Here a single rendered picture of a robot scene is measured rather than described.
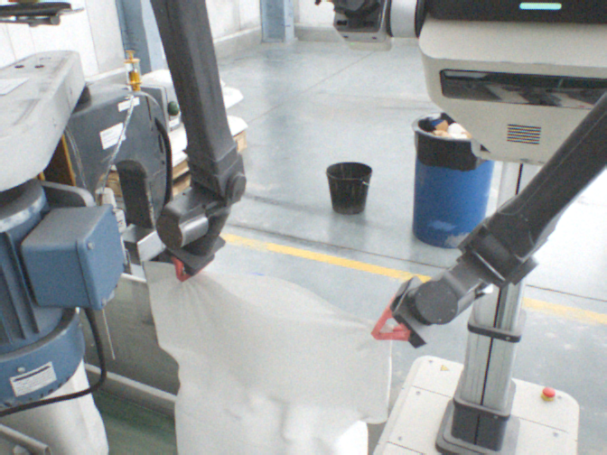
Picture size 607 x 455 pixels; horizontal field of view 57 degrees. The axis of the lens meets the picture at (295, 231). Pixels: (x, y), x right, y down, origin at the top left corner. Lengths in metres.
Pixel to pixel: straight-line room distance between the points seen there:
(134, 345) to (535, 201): 1.38
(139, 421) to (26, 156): 1.19
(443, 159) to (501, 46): 1.97
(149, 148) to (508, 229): 0.67
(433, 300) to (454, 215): 2.41
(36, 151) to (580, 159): 0.55
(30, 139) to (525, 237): 0.55
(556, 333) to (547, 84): 1.81
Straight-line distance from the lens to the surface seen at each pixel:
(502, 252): 0.75
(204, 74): 0.75
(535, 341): 2.65
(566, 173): 0.64
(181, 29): 0.70
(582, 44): 1.04
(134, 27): 7.00
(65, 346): 0.75
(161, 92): 1.12
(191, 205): 0.87
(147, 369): 1.85
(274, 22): 9.65
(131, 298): 1.69
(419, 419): 1.84
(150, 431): 1.69
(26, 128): 0.64
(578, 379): 2.52
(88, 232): 0.64
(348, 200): 3.49
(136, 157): 1.08
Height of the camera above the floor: 1.58
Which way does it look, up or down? 28 degrees down
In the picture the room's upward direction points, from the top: 2 degrees counter-clockwise
